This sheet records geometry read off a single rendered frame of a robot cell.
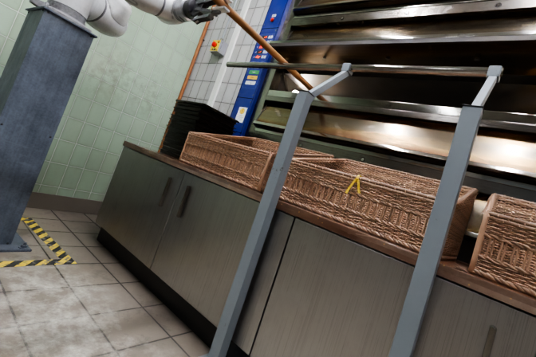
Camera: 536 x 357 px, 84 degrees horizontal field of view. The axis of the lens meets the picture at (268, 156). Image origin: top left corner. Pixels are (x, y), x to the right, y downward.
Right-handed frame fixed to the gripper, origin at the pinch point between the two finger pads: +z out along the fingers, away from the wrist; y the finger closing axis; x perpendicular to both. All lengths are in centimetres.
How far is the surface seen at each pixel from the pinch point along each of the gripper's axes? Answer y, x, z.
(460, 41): -21, -60, 70
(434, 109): 3, -75, 65
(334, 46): -20, -62, 13
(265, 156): 48, -25, 23
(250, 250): 79, -15, 38
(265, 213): 66, -15, 39
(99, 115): 52, -24, -123
